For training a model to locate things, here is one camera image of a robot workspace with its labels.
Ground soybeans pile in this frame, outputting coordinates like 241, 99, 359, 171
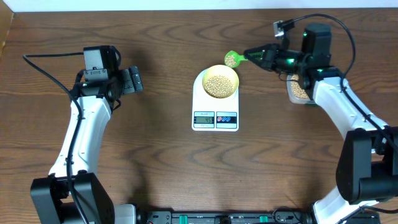
290, 75, 309, 100

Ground soybeans in yellow bowl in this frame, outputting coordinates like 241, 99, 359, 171
204, 75, 234, 98

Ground soybeans in green scoop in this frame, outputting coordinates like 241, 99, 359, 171
224, 55, 236, 68

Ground yellow bowl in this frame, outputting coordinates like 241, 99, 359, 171
202, 65, 239, 99

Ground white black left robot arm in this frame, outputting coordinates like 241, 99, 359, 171
30, 45, 143, 223

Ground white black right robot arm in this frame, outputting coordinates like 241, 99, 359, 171
243, 21, 397, 223

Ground green tape strip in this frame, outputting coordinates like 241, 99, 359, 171
304, 103, 318, 107

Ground white digital kitchen scale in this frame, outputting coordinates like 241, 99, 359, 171
192, 69, 239, 132

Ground clear plastic container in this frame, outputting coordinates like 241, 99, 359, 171
287, 75, 315, 105

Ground green plastic measuring scoop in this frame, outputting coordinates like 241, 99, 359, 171
224, 50, 262, 68

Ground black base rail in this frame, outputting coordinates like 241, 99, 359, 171
136, 210, 382, 224

